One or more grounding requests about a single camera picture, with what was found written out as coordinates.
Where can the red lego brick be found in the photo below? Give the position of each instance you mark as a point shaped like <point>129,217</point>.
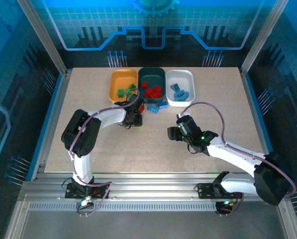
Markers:
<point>153,90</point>
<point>148,94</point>
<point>144,85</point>
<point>141,108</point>
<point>159,89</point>
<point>158,95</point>

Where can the blue lego brick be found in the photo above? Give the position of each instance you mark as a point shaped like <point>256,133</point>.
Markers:
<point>153,108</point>
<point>179,94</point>
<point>186,94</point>
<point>161,104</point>
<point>175,87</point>
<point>179,99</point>

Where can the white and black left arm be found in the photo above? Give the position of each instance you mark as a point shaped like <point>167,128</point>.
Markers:
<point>111,119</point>

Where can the dark teal plastic container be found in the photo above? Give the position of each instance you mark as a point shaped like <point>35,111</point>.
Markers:
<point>152,77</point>

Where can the orange plastic container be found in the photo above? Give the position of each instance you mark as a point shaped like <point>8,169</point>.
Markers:
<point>121,79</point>

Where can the white plastic container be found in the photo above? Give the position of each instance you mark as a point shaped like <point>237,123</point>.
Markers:
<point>183,78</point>

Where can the small lit circuit board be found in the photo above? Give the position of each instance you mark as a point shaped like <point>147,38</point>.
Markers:
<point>227,203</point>
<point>85,202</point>

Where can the grey metal panel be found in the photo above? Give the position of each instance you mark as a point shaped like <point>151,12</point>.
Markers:
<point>151,224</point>

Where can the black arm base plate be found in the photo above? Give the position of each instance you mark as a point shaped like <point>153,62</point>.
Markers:
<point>204,191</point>
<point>71,193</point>

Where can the wide aluminium mounting rail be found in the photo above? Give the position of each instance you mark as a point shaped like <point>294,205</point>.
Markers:
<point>151,186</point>

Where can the aluminium side rail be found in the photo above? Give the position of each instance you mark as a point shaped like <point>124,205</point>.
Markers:
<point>256,112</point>
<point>61,87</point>

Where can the aluminium frame post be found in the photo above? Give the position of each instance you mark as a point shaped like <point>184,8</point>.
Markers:
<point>263,37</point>
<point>45,37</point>

